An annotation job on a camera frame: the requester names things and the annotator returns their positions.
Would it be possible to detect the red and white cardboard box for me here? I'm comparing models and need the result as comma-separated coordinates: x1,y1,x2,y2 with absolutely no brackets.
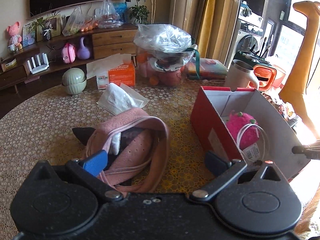
190,86,310,179

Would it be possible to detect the clear fruit basket with bag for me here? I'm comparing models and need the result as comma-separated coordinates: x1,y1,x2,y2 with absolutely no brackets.
133,24,200,87

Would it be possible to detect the black sock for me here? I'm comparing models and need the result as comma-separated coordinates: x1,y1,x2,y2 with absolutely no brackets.
72,127,95,146

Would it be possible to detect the purple vase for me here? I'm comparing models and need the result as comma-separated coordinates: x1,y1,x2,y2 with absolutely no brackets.
77,37,91,60

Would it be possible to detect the cream mug with handle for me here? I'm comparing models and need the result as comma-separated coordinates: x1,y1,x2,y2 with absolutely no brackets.
224,60,259,91

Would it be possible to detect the wooden tv cabinet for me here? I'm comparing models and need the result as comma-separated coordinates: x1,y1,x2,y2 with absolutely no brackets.
1,23,138,89

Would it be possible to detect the plastic bag with oranges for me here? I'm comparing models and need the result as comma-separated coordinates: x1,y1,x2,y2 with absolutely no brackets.
62,6,98,36

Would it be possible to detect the white washing machine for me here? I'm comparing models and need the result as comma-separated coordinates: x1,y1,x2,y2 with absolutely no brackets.
225,19,263,68

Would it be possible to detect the pink plush strawberry toy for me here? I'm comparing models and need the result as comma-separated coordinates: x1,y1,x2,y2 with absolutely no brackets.
226,111,260,150

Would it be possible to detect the colourful flat box stack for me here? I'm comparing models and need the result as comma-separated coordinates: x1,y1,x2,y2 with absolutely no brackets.
187,58,228,80

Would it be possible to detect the white wifi router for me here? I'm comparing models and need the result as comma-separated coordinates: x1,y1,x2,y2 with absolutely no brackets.
27,53,49,75

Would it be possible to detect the pink teddy bear figure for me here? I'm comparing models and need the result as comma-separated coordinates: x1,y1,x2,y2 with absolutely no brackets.
7,22,22,50

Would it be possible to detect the clear plastic bag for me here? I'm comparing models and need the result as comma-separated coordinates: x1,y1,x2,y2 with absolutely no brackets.
95,0,123,29

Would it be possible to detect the green round ceramic jar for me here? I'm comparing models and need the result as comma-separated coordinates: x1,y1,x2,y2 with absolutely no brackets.
62,68,87,95

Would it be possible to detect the framed picture with plant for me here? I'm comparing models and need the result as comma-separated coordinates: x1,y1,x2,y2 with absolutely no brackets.
27,10,60,41

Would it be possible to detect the orange tissue box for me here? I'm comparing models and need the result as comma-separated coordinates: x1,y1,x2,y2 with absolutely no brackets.
86,53,136,90

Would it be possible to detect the white tissue pack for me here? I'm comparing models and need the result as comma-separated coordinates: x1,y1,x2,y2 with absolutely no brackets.
97,83,149,115

